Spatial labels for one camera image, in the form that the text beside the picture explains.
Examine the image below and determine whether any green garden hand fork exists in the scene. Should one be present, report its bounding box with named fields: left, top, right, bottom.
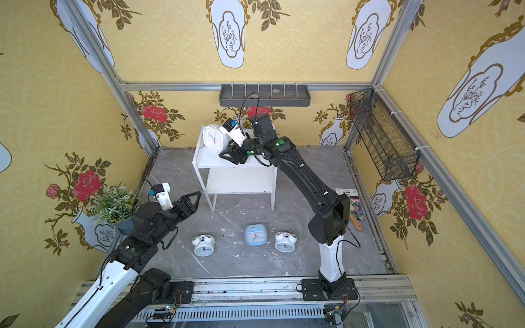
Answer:
left=349, top=214, right=363, bottom=232

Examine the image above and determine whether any white square alarm clock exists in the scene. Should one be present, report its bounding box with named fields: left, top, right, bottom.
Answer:
left=202, top=124, right=230, bottom=153

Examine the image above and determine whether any black wire mesh basket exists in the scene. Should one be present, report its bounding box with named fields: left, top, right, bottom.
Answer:
left=349, top=89, right=420, bottom=181

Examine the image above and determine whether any circuit board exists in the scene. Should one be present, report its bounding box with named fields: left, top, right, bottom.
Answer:
left=323, top=306, right=349, bottom=327
left=146, top=305, right=178, bottom=323

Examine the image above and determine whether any flower seed packet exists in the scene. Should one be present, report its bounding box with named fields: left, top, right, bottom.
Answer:
left=335, top=187, right=365, bottom=222

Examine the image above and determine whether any right circuit board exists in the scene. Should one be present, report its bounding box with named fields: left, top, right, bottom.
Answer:
left=323, top=306, right=349, bottom=327

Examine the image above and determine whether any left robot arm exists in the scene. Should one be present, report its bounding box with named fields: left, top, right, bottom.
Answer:
left=58, top=191, right=202, bottom=327

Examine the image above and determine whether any white two-tier shelf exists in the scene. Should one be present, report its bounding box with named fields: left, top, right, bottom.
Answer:
left=192, top=126, right=278, bottom=211

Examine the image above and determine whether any blue square alarm clock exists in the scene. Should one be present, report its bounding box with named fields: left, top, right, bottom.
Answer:
left=245, top=224, right=268, bottom=246

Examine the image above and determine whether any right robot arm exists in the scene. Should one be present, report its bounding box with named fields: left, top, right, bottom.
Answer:
left=220, top=114, right=360, bottom=301

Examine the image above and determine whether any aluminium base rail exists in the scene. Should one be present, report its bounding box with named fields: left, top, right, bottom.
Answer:
left=73, top=274, right=419, bottom=328

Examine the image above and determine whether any left circuit board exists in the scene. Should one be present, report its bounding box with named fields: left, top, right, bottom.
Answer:
left=146, top=305, right=178, bottom=323

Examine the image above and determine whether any potted green plant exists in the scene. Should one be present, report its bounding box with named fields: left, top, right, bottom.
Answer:
left=87, top=184, right=138, bottom=235

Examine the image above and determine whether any white twin-bell clock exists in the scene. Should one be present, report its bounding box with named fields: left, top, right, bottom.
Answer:
left=274, top=232, right=298, bottom=253
left=191, top=235, right=215, bottom=257

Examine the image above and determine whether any grey wall tray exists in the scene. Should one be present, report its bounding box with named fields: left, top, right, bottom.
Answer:
left=219, top=83, right=312, bottom=107

